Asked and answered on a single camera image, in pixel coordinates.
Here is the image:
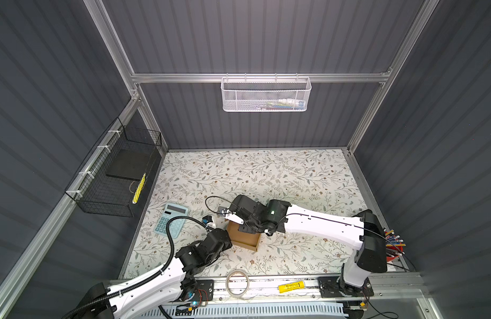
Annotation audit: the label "red pencil cup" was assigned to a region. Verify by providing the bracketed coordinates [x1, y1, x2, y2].
[386, 255, 400, 263]

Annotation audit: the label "clear tape roll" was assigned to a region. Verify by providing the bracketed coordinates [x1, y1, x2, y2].
[225, 269, 251, 299]

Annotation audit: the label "brown cardboard box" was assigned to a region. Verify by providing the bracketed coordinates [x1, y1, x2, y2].
[227, 221, 261, 252]

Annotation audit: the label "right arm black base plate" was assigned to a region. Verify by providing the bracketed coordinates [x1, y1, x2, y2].
[317, 276, 374, 298]

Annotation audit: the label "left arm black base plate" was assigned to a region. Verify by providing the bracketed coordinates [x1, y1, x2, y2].
[180, 279, 215, 302]

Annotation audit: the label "yellow label tag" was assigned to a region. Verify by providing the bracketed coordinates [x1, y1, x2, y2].
[278, 280, 305, 293]

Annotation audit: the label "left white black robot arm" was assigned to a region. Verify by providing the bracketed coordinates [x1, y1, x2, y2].
[63, 229, 232, 318]

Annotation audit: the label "white wire mesh basket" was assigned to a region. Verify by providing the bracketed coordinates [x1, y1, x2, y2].
[220, 76, 312, 112]

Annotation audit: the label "teal calculator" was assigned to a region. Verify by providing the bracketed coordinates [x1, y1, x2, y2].
[153, 203, 189, 239]

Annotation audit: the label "floral table mat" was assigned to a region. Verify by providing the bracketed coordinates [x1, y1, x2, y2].
[121, 150, 367, 279]

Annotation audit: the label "white vented strip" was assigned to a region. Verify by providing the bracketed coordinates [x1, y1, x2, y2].
[164, 302, 349, 318]

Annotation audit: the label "markers in white basket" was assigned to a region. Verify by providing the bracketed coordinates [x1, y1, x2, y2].
[256, 98, 307, 112]

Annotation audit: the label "black flat pad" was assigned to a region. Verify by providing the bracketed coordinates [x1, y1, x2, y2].
[106, 150, 150, 182]

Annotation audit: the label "coloured pencils bundle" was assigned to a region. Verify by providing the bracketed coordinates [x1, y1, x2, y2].
[384, 230, 406, 258]

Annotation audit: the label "black wire basket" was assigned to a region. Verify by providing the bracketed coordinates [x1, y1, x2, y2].
[65, 120, 162, 217]

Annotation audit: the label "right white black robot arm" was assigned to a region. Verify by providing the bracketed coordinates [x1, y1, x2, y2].
[219, 195, 388, 294]

